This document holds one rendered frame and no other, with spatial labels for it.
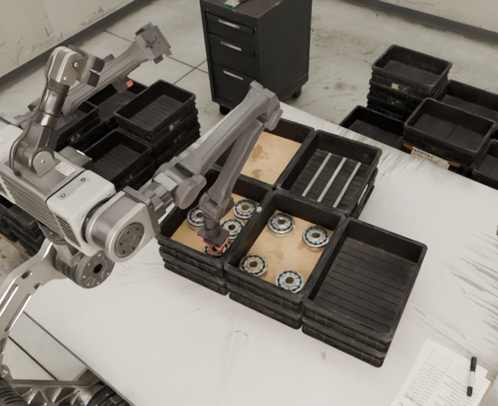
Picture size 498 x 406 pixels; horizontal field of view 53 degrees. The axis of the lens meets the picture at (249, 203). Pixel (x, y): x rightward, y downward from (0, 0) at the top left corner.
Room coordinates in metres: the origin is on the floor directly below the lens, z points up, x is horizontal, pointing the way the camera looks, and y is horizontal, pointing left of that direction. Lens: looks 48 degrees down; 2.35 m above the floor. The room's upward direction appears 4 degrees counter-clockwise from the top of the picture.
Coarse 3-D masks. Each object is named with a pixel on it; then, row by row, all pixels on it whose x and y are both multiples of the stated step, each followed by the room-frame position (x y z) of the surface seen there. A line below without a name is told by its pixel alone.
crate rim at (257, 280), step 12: (276, 192) 1.31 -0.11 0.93; (264, 204) 1.25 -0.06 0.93; (312, 204) 1.23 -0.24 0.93; (336, 228) 1.11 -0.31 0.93; (240, 240) 1.09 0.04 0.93; (324, 252) 1.02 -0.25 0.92; (228, 264) 0.99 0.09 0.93; (240, 276) 0.95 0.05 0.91; (252, 276) 0.93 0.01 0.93; (312, 276) 0.92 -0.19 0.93; (276, 288) 0.88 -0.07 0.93; (300, 300) 0.84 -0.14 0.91
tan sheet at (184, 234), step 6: (234, 198) 1.38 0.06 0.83; (240, 198) 1.38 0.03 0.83; (246, 198) 1.38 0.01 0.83; (198, 204) 1.36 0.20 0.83; (258, 204) 1.34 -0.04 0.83; (228, 216) 1.29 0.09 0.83; (186, 222) 1.27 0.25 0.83; (180, 228) 1.24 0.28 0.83; (186, 228) 1.24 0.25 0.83; (174, 234) 1.21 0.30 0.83; (180, 234) 1.21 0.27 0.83; (186, 234) 1.21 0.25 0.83; (192, 234) 1.21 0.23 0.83; (180, 240) 1.19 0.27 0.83; (186, 240) 1.18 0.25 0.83; (192, 240) 1.18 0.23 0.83; (198, 240) 1.18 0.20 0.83; (192, 246) 1.15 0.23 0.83; (198, 246) 1.15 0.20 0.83
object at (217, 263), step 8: (216, 168) 1.46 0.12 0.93; (240, 176) 1.41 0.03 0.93; (256, 184) 1.35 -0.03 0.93; (264, 200) 1.27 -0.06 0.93; (176, 208) 1.26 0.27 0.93; (256, 208) 1.23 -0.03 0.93; (168, 216) 1.22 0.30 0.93; (160, 224) 1.19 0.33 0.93; (248, 224) 1.16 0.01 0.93; (240, 232) 1.12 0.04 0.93; (160, 240) 1.13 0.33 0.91; (168, 240) 1.11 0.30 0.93; (176, 248) 1.09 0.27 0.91; (184, 248) 1.07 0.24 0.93; (192, 248) 1.07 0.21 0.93; (232, 248) 1.06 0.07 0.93; (200, 256) 1.04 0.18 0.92; (208, 256) 1.03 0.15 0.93; (224, 256) 1.02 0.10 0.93; (216, 264) 1.00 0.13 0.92
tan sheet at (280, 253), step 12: (264, 228) 1.21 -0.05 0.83; (300, 228) 1.20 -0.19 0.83; (264, 240) 1.16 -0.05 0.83; (276, 240) 1.15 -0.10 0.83; (288, 240) 1.15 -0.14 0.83; (300, 240) 1.14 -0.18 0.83; (252, 252) 1.10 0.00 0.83; (264, 252) 1.10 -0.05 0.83; (276, 252) 1.10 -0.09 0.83; (288, 252) 1.09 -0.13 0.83; (300, 252) 1.09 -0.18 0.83; (312, 252) 1.08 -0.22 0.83; (276, 264) 1.04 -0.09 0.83; (288, 264) 1.04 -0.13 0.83; (300, 264) 1.04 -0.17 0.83; (312, 264) 1.03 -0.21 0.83
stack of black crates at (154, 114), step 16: (160, 80) 2.61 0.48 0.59; (144, 96) 2.50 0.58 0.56; (160, 96) 2.59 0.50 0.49; (176, 96) 2.53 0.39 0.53; (192, 96) 2.42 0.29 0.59; (128, 112) 2.39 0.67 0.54; (144, 112) 2.44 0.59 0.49; (160, 112) 2.43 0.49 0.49; (176, 112) 2.30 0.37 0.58; (192, 112) 2.40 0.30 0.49; (128, 128) 2.27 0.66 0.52; (144, 128) 2.16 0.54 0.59; (160, 128) 2.21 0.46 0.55; (176, 128) 2.28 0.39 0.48; (192, 128) 2.39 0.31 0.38; (160, 144) 2.19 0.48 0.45; (176, 144) 2.26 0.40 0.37; (160, 160) 2.15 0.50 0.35
